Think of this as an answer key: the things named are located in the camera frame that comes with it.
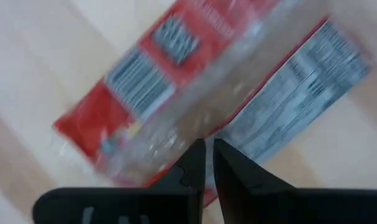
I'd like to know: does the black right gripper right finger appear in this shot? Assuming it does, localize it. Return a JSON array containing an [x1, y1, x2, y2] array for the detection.
[[213, 138, 377, 224]]

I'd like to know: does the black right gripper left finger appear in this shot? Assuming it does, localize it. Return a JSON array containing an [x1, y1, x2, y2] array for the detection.
[[32, 138, 207, 224]]

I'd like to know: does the red popcorn bag clear wrap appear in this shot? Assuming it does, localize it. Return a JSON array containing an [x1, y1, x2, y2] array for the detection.
[[144, 17, 372, 208], [51, 0, 289, 188]]

